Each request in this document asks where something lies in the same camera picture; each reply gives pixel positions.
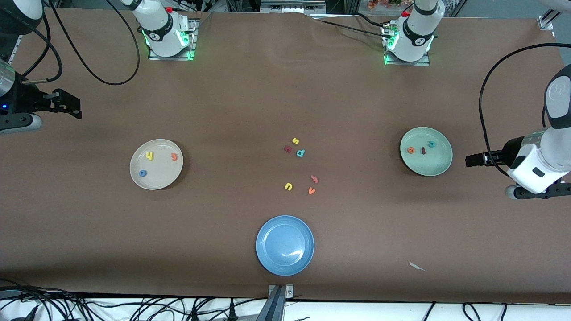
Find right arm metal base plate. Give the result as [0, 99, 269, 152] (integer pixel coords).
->
[148, 20, 197, 61]

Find blue plate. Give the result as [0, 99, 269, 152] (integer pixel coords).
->
[256, 215, 315, 276]

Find short black base cable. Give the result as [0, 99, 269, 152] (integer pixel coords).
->
[355, 12, 389, 28]

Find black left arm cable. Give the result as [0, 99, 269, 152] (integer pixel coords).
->
[479, 43, 571, 177]

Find brown paper table cover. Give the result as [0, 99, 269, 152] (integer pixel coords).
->
[0, 7, 571, 305]

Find orange dried flowers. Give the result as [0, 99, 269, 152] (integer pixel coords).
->
[367, 0, 404, 10]

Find looped black floor cable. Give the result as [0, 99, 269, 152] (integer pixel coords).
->
[462, 302, 488, 321]

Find metal camera post with bracket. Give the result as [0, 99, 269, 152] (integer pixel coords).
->
[255, 284, 294, 321]

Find long black base cable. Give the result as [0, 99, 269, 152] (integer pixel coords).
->
[318, 18, 392, 40]

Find grey metal box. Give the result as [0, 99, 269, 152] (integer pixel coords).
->
[260, 0, 327, 14]

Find green plate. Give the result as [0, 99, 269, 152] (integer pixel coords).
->
[400, 127, 454, 177]

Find long aluminium side rail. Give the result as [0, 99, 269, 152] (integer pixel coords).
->
[8, 33, 22, 63]

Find aluminium profile with corner bracket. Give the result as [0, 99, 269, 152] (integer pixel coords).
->
[537, 0, 571, 30]

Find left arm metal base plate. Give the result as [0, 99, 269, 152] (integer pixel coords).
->
[383, 25, 431, 67]

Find beige plate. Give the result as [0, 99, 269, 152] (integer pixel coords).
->
[129, 139, 184, 191]

